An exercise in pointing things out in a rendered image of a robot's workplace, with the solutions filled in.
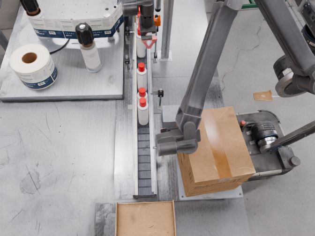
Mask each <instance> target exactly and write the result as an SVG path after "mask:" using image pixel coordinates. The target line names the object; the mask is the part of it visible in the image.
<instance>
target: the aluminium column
mask: <svg viewBox="0 0 315 236"><path fill-rule="evenodd" d="M173 5H174V0H164V13H163V29H162V45H161V58H162V59H165V58H169V48H170V38H171V28H172V19H173Z"/></svg>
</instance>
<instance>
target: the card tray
mask: <svg viewBox="0 0 315 236"><path fill-rule="evenodd" d="M115 236H176V224H175V211H174V200H172V201H159V202H137V203H117V202H116V218H115Z"/></svg>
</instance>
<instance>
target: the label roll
mask: <svg viewBox="0 0 315 236"><path fill-rule="evenodd" d="M9 63H10V66H11V67H12V69H13V70H14V72H15V73H16V74H17V76H18V77H19V79H20V80H21V81H22V83H23V84H24V85H25V86H26V87H28V88H30V89H35V90H38V89H44V88H47V87H49V86H50V85H52V84H53V83H54V82H55V81H56V79H57V77H58V69H57V67H56V65H55V63H54V61H53V59H52V57H51V55H50V53H49V51H48V50H47V49H46V48H45V47H44V46H42V45H40V44H26V45H23V46H21V47H19V48H18V49H16V50H15V51H14V52H13V53H12V55H11V56H10V59H9Z"/></svg>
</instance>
